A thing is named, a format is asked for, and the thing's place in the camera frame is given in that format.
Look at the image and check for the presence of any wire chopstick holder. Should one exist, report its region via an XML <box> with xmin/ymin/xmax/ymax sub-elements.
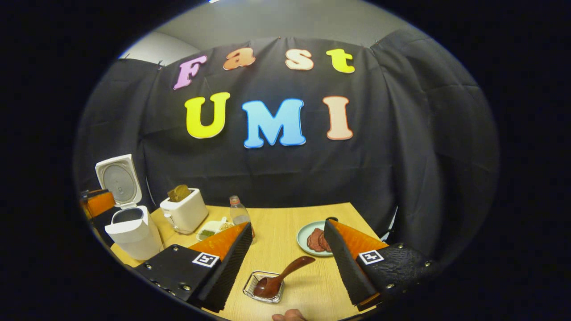
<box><xmin>243</xmin><ymin>271</ymin><xmax>285</xmax><ymax>304</ymax></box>

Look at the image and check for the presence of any small clear plastic bottle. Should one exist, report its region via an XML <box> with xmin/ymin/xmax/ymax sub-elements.
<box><xmin>229</xmin><ymin>195</ymin><xmax>256</xmax><ymax>245</ymax></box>

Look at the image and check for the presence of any white toaster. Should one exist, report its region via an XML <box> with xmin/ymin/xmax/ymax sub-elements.
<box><xmin>160</xmin><ymin>188</ymin><xmax>209</xmax><ymax>235</ymax></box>

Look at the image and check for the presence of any pale green plate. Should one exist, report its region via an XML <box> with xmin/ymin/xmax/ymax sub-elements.
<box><xmin>297</xmin><ymin>221</ymin><xmax>339</xmax><ymax>257</ymax></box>

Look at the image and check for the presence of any brown wooden spoon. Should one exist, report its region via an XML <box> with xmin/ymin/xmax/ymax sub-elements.
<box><xmin>253</xmin><ymin>256</ymin><xmax>316</xmax><ymax>298</ymax></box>

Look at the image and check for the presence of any white rice cooker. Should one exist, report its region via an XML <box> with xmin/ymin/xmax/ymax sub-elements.
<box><xmin>95</xmin><ymin>154</ymin><xmax>163</xmax><ymax>261</ymax></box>

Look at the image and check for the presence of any black backdrop cloth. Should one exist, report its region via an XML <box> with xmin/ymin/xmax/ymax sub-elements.
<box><xmin>76</xmin><ymin>29</ymin><xmax>500</xmax><ymax>263</ymax></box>

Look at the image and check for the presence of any white sectioned bean dish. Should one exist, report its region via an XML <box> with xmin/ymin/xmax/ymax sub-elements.
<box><xmin>196</xmin><ymin>217</ymin><xmax>235</xmax><ymax>241</ymax></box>

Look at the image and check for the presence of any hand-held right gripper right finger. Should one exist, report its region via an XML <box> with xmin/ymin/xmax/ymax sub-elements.
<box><xmin>323</xmin><ymin>218</ymin><xmax>442</xmax><ymax>312</ymax></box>

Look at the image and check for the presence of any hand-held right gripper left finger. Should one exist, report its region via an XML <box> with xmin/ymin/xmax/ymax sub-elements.
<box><xmin>134</xmin><ymin>222</ymin><xmax>253</xmax><ymax>313</ymax></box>

